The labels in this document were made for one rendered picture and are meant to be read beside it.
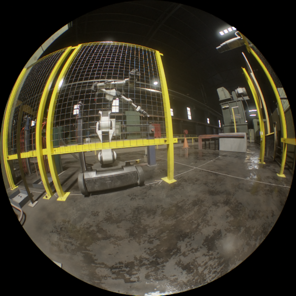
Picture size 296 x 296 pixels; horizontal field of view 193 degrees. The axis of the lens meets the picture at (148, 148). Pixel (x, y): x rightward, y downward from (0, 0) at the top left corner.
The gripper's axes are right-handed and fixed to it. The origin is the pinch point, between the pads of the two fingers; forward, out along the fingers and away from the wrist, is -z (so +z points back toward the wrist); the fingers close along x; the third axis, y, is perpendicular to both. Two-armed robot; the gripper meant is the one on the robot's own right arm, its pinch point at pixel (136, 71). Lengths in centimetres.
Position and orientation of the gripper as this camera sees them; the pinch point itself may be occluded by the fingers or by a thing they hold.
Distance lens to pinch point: 109.9
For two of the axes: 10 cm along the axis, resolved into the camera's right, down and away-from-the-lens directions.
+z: -4.1, -0.5, 9.1
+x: 9.1, -0.9, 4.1
